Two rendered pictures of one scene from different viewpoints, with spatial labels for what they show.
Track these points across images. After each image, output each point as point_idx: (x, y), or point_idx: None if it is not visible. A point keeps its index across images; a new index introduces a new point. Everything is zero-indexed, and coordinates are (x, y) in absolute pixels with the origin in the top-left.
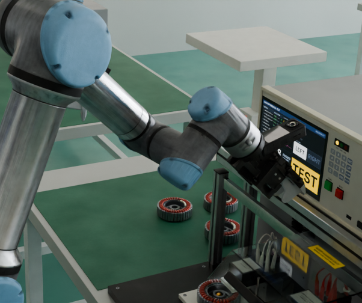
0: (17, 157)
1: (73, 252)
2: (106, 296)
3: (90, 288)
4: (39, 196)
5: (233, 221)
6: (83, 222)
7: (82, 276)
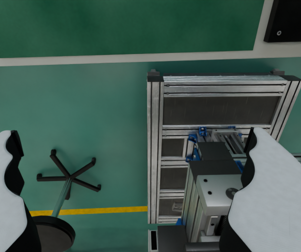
0: None
1: (168, 48)
2: (266, 45)
3: (244, 56)
4: (7, 43)
5: None
6: (98, 5)
7: (218, 56)
